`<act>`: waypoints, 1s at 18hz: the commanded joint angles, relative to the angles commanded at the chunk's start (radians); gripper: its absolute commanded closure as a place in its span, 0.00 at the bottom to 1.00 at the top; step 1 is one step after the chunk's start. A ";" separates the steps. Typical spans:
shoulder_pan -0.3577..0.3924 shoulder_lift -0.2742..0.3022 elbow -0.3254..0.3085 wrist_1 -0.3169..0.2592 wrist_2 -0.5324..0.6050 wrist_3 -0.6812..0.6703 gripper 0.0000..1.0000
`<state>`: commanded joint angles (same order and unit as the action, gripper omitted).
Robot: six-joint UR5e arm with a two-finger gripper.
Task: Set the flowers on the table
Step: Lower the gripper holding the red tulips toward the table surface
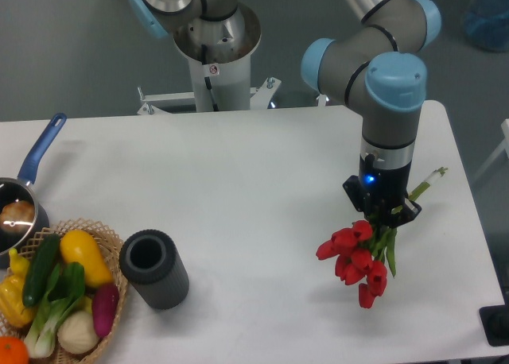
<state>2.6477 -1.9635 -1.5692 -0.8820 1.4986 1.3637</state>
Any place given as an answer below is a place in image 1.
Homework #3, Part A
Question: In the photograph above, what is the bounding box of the white frame at right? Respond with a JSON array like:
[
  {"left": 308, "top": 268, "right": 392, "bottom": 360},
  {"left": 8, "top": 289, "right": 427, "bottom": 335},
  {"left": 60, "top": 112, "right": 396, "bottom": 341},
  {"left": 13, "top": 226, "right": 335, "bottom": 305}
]
[{"left": 473, "top": 118, "right": 509, "bottom": 183}]

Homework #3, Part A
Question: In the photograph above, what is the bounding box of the green bok choy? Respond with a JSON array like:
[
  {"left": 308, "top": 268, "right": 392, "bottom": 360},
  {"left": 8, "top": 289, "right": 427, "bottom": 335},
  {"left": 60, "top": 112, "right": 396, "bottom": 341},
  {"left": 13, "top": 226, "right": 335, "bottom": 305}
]
[{"left": 24, "top": 262, "right": 85, "bottom": 359}]

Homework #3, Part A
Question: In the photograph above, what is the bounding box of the orange fruit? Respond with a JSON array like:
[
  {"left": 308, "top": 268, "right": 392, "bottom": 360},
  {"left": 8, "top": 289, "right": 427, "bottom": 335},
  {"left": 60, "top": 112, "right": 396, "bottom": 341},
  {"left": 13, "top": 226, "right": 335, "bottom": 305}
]
[{"left": 1, "top": 336, "right": 29, "bottom": 364}]

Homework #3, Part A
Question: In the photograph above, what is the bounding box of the red tulip bouquet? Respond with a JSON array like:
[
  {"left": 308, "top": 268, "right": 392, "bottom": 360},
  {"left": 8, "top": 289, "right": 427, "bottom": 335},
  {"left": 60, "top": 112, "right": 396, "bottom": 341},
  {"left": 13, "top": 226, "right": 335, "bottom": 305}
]
[{"left": 315, "top": 167, "right": 449, "bottom": 310}]

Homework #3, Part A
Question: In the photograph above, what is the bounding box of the blue handled saucepan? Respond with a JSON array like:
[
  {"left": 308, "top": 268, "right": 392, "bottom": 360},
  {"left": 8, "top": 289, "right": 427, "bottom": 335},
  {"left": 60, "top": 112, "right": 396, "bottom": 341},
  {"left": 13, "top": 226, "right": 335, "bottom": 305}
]
[{"left": 1, "top": 113, "right": 67, "bottom": 269}]

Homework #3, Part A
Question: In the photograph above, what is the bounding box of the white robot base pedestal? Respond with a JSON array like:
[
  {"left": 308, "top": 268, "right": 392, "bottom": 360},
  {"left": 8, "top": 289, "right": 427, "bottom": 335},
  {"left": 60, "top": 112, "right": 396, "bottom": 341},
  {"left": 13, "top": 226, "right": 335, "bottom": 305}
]
[{"left": 138, "top": 3, "right": 282, "bottom": 114}]

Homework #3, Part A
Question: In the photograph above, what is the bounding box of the yellow bell pepper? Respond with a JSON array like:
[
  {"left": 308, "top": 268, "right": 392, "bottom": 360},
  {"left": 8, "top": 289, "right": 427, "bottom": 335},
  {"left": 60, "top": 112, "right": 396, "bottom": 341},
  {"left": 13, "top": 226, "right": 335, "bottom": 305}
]
[{"left": 1, "top": 248, "right": 37, "bottom": 328}]

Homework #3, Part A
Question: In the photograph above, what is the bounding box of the green cucumber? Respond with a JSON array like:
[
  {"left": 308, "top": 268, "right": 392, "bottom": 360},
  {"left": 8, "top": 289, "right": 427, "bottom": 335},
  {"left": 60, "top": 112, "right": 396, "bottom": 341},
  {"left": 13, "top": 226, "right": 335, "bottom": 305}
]
[{"left": 22, "top": 234, "right": 60, "bottom": 308}]

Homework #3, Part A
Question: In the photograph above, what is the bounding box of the blue bag in background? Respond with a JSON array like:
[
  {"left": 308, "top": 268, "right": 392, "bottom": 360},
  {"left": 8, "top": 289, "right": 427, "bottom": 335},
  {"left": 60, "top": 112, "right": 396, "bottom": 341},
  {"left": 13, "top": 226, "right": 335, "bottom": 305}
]
[{"left": 463, "top": 0, "right": 508, "bottom": 52}]

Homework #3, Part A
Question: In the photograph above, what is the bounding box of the woven wicker basket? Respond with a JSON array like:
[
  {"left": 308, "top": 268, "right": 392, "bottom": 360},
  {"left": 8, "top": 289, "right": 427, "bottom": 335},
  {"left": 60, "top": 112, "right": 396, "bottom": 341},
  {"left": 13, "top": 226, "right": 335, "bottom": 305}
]
[{"left": 1, "top": 219, "right": 127, "bottom": 363}]

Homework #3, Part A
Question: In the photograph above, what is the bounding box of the yellow squash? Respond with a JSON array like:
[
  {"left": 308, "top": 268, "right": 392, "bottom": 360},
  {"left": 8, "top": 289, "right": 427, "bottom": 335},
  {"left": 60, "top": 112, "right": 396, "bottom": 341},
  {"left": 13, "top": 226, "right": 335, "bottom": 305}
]
[{"left": 60, "top": 230, "right": 114, "bottom": 289}]

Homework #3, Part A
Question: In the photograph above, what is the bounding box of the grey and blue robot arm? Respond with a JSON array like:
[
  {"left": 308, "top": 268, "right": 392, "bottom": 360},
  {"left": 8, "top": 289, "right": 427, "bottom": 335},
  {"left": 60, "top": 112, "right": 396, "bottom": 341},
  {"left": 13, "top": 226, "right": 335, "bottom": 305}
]
[{"left": 129, "top": 0, "right": 441, "bottom": 228}]

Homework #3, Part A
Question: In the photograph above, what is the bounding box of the purple eggplant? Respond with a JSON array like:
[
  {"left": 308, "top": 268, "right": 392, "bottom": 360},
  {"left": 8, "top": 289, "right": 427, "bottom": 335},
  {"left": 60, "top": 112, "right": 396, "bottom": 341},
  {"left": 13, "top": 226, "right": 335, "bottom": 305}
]
[{"left": 91, "top": 283, "right": 119, "bottom": 338}]

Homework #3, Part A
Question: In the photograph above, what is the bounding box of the black device at edge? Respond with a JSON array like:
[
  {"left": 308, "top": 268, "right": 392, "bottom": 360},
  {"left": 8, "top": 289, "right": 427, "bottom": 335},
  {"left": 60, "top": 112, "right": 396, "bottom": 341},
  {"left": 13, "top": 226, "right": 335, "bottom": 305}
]
[{"left": 479, "top": 305, "right": 508, "bottom": 347}]

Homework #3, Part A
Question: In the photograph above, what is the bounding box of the white garlic bulb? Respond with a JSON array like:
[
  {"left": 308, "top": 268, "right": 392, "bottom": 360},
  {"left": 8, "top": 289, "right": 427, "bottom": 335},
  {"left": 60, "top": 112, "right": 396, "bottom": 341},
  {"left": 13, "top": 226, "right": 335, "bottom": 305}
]
[{"left": 57, "top": 311, "right": 99, "bottom": 354}]

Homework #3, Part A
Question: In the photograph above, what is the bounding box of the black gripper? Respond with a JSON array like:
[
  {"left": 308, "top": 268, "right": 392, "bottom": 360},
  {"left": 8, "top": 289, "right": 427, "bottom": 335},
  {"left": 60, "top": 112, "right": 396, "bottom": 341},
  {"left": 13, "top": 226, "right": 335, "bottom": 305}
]
[{"left": 343, "top": 154, "right": 422, "bottom": 227}]

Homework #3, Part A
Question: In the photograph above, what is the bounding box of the dark grey ribbed vase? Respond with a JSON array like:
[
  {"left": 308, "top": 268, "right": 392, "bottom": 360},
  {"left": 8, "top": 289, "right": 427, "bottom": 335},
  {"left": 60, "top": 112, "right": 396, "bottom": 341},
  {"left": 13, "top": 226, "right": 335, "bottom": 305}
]
[{"left": 119, "top": 229, "right": 189, "bottom": 310}]

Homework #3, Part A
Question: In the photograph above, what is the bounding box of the brown patty in pan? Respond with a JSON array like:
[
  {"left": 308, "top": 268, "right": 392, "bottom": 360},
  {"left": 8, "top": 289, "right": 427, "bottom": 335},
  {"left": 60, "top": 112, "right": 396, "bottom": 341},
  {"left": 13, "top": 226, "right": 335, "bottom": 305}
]
[{"left": 1, "top": 200, "right": 35, "bottom": 234}]

